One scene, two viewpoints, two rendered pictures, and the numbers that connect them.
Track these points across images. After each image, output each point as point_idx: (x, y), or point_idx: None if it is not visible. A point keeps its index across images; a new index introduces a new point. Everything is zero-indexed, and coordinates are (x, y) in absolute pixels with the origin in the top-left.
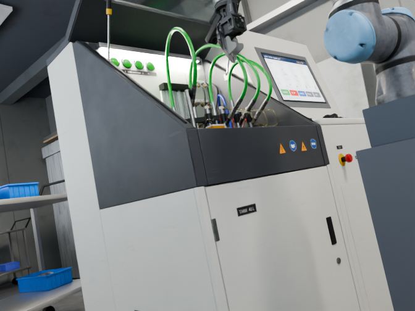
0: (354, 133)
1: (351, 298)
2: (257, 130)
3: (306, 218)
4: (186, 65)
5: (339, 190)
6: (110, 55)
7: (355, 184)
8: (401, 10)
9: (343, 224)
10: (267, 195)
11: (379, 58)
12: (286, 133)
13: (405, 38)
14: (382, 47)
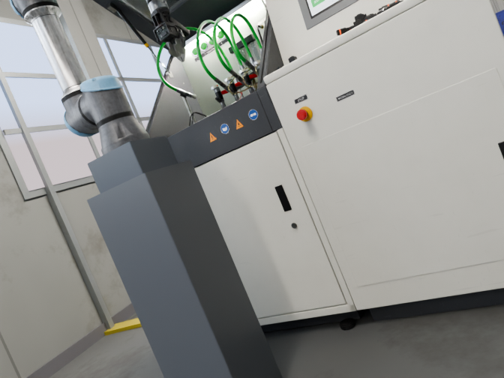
0: (337, 62)
1: (316, 259)
2: (186, 131)
3: (246, 191)
4: (253, 6)
5: (300, 153)
6: (192, 48)
7: (333, 137)
8: (80, 88)
9: (305, 190)
10: (202, 181)
11: (97, 128)
12: (215, 120)
13: (88, 114)
14: (83, 128)
